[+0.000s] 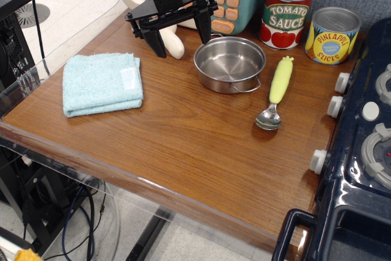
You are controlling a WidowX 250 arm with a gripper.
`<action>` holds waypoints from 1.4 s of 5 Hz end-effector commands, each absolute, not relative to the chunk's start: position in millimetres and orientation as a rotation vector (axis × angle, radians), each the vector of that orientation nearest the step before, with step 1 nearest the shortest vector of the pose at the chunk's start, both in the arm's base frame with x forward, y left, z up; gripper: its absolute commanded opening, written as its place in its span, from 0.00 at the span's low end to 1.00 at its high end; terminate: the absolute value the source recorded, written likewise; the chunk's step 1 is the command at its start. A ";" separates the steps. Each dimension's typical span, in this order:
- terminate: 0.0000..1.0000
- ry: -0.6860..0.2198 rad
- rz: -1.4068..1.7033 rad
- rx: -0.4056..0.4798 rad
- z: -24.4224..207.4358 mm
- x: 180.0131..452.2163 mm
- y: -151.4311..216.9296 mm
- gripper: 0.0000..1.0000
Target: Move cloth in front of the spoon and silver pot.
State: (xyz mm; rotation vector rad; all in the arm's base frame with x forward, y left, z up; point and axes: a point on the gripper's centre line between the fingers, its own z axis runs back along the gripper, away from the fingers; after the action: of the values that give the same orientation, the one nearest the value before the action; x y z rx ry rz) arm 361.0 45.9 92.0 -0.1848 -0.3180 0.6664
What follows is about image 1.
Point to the silver metal pot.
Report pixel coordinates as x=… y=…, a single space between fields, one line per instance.
x=230 y=65

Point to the white stove knob middle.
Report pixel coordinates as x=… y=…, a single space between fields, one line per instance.
x=334 y=106

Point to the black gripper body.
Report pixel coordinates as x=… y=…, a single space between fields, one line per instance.
x=159 y=14

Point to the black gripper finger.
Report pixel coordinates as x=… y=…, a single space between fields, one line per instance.
x=202 y=19
x=155 y=42

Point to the white toy vegetable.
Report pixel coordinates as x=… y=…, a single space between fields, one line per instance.
x=172 y=42

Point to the tomato sauce can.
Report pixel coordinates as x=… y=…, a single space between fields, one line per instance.
x=283 y=22

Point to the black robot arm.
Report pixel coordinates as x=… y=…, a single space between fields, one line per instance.
x=151 y=16

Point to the spoon with yellow-green handle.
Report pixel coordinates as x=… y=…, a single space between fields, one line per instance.
x=269 y=118

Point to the white stove knob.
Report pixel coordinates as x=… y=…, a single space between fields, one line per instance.
x=334 y=106
x=317 y=161
x=342 y=82

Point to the dark blue toy stove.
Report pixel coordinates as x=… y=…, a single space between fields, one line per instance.
x=352 y=216

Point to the black table leg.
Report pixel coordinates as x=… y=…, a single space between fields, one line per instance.
x=149 y=235

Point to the light blue cloth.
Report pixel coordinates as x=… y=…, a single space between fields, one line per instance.
x=101 y=83

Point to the white stove knob bottom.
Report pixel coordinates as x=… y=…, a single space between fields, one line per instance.
x=317 y=161

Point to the black computer tower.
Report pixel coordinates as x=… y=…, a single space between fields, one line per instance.
x=16 y=57

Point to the pineapple slices can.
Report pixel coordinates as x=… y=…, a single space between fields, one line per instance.
x=332 y=35

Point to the white stove knob top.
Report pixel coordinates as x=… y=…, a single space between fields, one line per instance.
x=342 y=82

